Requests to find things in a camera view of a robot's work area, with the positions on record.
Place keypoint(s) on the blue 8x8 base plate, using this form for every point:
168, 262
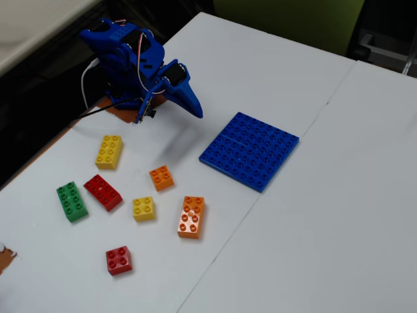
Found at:
249, 151

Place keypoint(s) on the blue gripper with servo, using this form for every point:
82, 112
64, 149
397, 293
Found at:
184, 90

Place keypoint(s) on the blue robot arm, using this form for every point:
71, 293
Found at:
123, 65

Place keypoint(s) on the orange 2x2 block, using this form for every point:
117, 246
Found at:
161, 178

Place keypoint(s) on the red 2x4 block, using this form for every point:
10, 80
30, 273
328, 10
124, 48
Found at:
102, 192

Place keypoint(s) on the yellow 2x2 block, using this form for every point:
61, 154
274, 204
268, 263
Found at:
144, 208

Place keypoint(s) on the green 2x4 block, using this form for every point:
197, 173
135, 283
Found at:
71, 202

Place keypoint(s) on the green chair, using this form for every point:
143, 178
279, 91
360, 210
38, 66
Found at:
286, 19

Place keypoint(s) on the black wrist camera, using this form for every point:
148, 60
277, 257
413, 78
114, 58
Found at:
151, 113

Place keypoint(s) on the yellow 2x4 block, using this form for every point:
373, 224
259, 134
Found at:
109, 151

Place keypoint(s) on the red 2x2 block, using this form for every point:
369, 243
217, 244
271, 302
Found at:
119, 261

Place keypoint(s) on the orange 2x4 block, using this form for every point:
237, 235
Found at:
191, 216

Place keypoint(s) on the white foam board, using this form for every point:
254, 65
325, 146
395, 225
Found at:
244, 81
342, 202

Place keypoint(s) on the white desk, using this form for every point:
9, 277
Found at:
36, 26

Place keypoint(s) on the grey metal chair base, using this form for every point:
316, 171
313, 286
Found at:
384, 49

